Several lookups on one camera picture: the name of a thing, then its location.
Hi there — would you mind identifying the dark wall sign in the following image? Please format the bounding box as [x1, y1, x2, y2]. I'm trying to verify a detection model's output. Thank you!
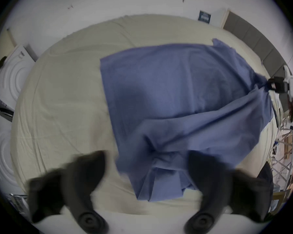
[199, 10, 212, 24]

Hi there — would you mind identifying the blue garment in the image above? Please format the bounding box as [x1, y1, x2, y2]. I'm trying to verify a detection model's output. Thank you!
[100, 38, 275, 202]

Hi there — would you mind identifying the grey padded headboard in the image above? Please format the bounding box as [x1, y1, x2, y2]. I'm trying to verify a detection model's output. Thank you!
[223, 11, 287, 78]

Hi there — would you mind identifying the white washing machine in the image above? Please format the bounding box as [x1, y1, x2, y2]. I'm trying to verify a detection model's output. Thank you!
[0, 116, 28, 197]
[0, 44, 36, 111]

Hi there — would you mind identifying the white metal rack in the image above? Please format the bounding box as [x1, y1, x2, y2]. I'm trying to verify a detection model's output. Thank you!
[271, 121, 293, 199]

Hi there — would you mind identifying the bed with beige sheet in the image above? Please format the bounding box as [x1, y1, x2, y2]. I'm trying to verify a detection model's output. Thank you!
[10, 14, 284, 216]

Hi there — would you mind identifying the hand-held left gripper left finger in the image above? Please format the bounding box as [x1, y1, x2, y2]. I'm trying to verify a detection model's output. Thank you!
[28, 150, 110, 234]

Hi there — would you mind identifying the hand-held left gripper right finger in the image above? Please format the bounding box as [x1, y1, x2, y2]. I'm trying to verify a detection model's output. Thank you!
[184, 151, 274, 234]

